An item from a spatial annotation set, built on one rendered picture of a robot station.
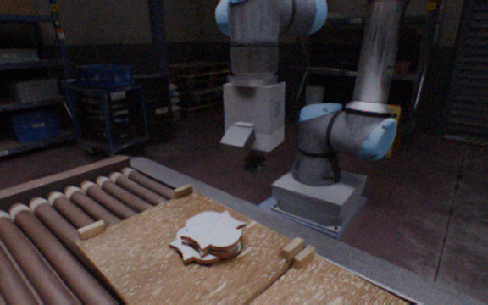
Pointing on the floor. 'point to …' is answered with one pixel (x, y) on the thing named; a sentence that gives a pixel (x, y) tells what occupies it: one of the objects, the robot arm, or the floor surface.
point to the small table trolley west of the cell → (91, 145)
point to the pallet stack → (198, 85)
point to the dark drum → (160, 123)
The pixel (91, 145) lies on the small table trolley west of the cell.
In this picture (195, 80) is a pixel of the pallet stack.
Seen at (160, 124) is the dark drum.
